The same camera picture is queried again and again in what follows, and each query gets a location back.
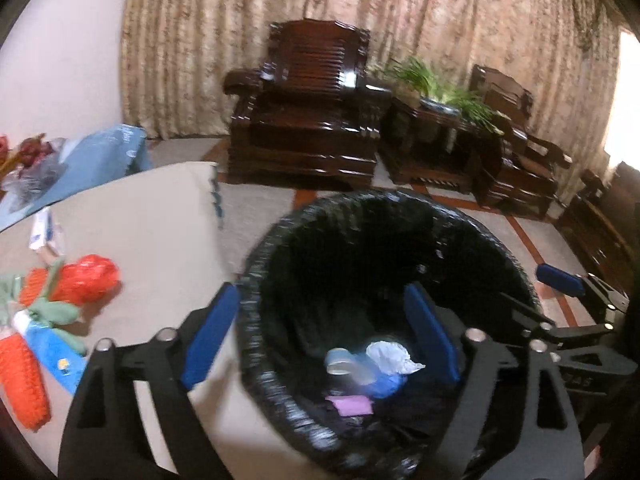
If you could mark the dark wooden side table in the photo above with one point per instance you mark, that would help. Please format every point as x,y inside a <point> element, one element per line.
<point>435,150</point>

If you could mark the small orange foam net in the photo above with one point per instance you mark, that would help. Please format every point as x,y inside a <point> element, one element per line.
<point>37,282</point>

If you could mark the dark wooden sofa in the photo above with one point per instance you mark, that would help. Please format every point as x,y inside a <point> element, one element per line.
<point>605,225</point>

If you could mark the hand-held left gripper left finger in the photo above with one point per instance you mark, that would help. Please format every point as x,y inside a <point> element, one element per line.
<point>210,335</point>

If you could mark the blue plastic packet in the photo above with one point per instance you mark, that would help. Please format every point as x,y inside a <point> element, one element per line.
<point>50,360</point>

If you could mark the red plastic bag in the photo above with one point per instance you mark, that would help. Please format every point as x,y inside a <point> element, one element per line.
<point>90,280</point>

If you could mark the bright window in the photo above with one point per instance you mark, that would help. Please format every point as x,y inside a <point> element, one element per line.
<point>625,100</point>

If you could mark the beige patterned curtain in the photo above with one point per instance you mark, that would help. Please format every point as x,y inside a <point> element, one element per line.
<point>200,35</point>

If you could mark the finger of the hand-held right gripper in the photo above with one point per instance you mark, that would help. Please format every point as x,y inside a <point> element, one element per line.
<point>560,279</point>
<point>547,331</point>

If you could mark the glass fruit bowl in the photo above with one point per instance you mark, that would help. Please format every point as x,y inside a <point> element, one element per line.
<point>37,175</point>

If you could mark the crumpled blue cloth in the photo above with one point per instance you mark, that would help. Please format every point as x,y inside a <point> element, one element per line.
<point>389,385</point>

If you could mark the dark wooden armchair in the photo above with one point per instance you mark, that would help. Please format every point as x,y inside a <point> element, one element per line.
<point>305,110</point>
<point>520,160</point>

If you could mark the green potted plant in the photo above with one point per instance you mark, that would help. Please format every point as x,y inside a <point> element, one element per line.
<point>435,82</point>

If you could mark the large orange foam net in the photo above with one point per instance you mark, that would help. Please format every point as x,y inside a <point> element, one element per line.
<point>22,380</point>

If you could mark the white box with blue print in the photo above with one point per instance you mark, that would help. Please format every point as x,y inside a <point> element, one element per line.
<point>47,232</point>

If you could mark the crumpled white paper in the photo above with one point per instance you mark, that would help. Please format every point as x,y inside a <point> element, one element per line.
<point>390,355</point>

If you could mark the trash bin with black bag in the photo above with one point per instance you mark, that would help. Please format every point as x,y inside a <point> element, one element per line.
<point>325,260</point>

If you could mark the purple paper slip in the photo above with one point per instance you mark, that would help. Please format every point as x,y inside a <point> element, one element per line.
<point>350,405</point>

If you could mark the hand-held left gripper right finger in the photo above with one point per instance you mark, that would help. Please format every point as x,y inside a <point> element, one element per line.
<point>432,335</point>

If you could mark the green cloth piece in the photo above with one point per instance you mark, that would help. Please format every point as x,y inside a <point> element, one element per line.
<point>57,320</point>

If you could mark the crumpled red wrapper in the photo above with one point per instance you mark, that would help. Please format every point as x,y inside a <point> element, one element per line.
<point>2,147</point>

